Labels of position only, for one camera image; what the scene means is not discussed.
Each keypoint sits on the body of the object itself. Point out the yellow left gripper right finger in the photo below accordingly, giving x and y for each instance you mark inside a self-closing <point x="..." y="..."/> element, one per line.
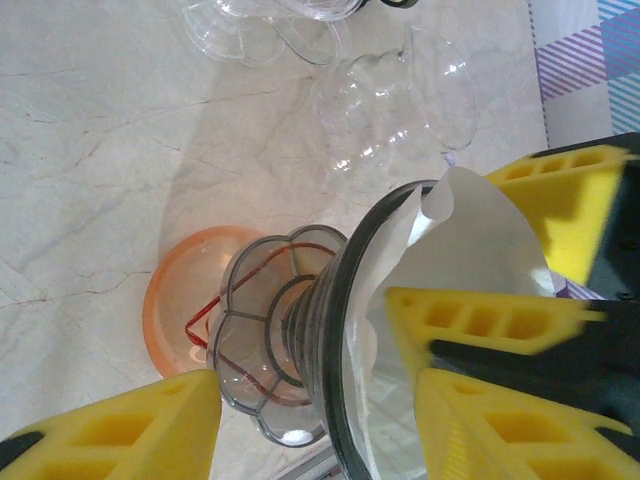
<point x="500" y="445"/>

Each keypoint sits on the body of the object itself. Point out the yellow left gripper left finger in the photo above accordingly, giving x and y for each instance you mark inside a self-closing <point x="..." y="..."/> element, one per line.
<point x="125" y="445"/>

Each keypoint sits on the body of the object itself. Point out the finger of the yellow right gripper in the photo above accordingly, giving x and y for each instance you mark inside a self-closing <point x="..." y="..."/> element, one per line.
<point x="575" y="210"/>
<point x="500" y="325"/>

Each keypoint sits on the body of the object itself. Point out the white paper coffee filter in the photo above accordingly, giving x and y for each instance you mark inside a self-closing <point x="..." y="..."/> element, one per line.
<point x="475" y="240"/>

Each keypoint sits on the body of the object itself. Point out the clear plastic coffee dripper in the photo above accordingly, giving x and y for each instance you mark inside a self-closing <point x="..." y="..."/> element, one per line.
<point x="450" y="100"/>

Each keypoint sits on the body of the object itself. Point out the grey transparent coffee dripper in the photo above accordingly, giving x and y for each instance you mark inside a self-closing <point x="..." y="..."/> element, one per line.
<point x="310" y="320"/>

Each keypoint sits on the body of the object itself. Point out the checked striped cloth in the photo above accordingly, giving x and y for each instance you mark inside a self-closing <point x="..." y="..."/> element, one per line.
<point x="575" y="75"/>

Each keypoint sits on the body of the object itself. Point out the clear plastic carafe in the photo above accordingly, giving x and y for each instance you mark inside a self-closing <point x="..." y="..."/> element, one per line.
<point x="225" y="35"/>

